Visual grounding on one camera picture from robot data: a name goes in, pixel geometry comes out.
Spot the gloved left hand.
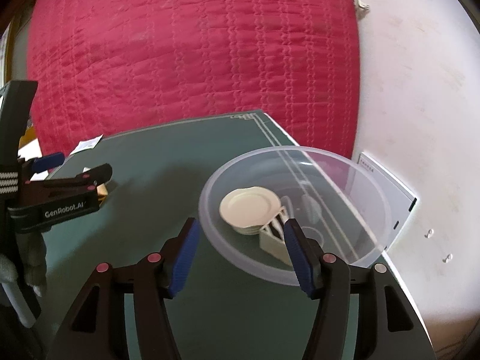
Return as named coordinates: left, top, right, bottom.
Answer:
left=1, top=232, right=47, bottom=297

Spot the clear plastic bowl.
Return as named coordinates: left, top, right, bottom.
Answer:
left=199, top=146, right=391, bottom=286

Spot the white ceramic plate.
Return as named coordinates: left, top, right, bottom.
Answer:
left=219, top=186, right=281, bottom=235

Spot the red quilted cover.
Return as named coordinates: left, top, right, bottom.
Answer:
left=27, top=0, right=360, bottom=157

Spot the white paper slip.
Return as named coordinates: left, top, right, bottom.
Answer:
left=70, top=135, right=103, bottom=155

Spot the orange cube block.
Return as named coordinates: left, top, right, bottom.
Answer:
left=96, top=184, right=108, bottom=205

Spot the white wall panel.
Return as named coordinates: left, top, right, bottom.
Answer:
left=358, top=152, right=418, bottom=250

